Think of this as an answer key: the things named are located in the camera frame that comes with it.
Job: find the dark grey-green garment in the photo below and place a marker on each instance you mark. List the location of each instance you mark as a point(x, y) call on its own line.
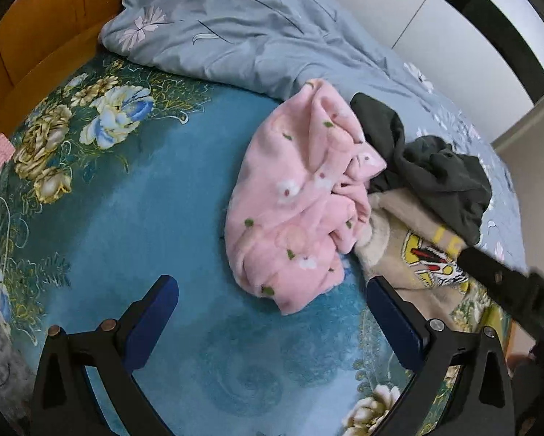
point(435, 172)

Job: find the pink fleece garment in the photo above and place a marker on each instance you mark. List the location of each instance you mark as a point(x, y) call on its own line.
point(290, 200)

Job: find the grey cloth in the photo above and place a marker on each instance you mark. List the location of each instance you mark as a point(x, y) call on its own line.
point(4, 354)

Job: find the beige printed sweater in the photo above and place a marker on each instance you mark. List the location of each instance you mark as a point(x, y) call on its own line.
point(403, 254)

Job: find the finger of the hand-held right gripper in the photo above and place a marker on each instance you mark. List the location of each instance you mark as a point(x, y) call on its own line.
point(503, 281)

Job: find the white wardrobe with black stripe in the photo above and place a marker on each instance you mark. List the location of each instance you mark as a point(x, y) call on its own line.
point(435, 13)

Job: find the teal floral blanket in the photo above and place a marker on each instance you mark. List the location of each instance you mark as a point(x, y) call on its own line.
point(163, 218)

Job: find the grey-blue floral quilt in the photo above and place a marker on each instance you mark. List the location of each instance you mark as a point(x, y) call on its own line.
point(235, 32)

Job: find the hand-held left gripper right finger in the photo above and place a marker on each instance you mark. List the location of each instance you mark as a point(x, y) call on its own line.
point(396, 327)

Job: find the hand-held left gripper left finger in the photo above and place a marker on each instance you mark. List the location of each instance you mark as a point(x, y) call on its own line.
point(150, 322)

